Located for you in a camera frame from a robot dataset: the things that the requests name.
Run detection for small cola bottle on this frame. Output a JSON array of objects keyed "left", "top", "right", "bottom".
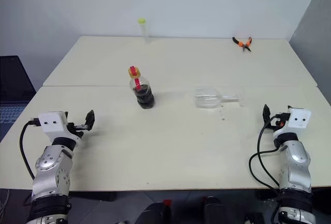
[{"left": 127, "top": 65, "right": 156, "bottom": 110}]

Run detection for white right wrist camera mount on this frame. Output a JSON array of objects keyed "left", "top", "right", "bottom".
[{"left": 273, "top": 108, "right": 311, "bottom": 138}]

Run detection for clear wine glass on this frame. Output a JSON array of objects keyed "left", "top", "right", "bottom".
[{"left": 194, "top": 86, "right": 243, "bottom": 109}]

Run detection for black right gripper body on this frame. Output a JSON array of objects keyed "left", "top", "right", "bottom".
[{"left": 267, "top": 112, "right": 291, "bottom": 131}]

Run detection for orange black pliers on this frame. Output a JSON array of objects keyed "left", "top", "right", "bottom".
[{"left": 232, "top": 36, "right": 253, "bottom": 53}]

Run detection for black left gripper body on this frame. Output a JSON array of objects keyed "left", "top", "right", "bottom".
[{"left": 66, "top": 122, "right": 88, "bottom": 139}]

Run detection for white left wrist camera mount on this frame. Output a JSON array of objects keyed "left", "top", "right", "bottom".
[{"left": 38, "top": 111, "right": 80, "bottom": 142}]

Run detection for clear tube yellow-green cap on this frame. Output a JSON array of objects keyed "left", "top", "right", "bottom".
[{"left": 137, "top": 18, "right": 150, "bottom": 42}]

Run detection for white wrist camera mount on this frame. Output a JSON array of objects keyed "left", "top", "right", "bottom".
[
  {"left": 273, "top": 108, "right": 311, "bottom": 138},
  {"left": 38, "top": 111, "right": 80, "bottom": 142}
]

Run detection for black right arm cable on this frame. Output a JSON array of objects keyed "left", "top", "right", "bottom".
[{"left": 248, "top": 124, "right": 282, "bottom": 190}]

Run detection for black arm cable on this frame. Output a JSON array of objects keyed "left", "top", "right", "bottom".
[
  {"left": 20, "top": 120, "right": 40, "bottom": 181},
  {"left": 248, "top": 124, "right": 282, "bottom": 190}
]

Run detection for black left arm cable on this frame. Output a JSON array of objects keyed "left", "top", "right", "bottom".
[{"left": 20, "top": 120, "right": 40, "bottom": 181}]

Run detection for dark rounded shape red tab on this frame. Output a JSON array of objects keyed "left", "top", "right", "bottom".
[{"left": 136, "top": 199, "right": 173, "bottom": 224}]

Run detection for dark laptop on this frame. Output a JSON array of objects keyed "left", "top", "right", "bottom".
[{"left": 0, "top": 55, "right": 37, "bottom": 142}]

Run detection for white cable bundle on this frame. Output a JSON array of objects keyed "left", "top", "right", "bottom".
[{"left": 0, "top": 190, "right": 11, "bottom": 211}]

